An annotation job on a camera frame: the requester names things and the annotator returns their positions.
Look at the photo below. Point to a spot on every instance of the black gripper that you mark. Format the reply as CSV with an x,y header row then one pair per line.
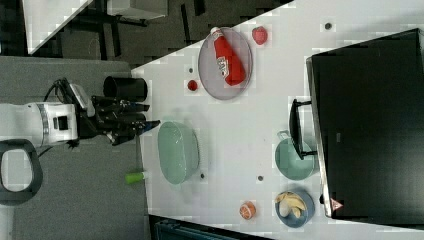
x,y
106,116

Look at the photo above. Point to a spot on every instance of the green plastic strainer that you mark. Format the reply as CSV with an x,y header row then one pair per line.
x,y
178,152

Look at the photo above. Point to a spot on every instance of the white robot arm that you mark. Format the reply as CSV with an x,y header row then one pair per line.
x,y
39,125

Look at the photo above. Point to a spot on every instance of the large black cylinder cup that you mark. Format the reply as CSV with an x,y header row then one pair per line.
x,y
134,89

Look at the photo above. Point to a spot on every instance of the green marker pen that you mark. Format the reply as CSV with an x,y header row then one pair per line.
x,y
135,177

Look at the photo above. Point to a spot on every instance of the small red tomato toy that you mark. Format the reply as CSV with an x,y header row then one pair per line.
x,y
192,85

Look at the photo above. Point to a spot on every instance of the grey round plate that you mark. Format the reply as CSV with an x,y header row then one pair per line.
x,y
209,72

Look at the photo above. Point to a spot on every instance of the red ketchup bottle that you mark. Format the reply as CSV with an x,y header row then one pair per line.
x,y
229,64

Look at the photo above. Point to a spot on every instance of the dark teal bin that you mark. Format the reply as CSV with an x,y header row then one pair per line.
x,y
177,230

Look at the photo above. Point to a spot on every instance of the red strawberry toy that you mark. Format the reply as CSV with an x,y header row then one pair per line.
x,y
260,35

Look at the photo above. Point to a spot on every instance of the teal mug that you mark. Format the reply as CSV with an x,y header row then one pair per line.
x,y
288,161

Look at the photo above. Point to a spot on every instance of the banana pieces toy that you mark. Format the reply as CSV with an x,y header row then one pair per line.
x,y
289,202

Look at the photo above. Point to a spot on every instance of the blue bowl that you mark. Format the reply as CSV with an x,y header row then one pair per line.
x,y
291,221

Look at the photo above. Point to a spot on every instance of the black oven appliance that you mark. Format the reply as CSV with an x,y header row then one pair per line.
x,y
367,108

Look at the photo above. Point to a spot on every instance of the black oven door handle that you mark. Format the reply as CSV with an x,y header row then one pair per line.
x,y
296,129

